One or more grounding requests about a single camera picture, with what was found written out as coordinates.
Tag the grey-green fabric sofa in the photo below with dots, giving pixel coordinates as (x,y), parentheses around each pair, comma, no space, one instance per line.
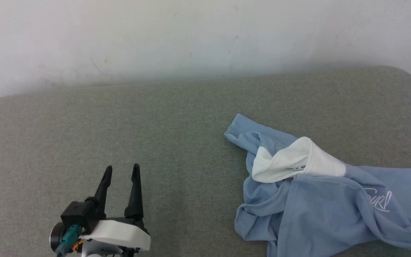
(120,125)

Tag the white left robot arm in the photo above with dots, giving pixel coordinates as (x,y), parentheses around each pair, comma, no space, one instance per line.
(98,250)

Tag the light blue shirt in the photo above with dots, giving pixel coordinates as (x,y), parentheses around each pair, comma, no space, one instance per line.
(316,214)

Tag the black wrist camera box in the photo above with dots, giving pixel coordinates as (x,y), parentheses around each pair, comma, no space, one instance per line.
(79,214)

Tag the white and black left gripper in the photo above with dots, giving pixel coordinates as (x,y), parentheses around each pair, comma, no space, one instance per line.
(120,233)

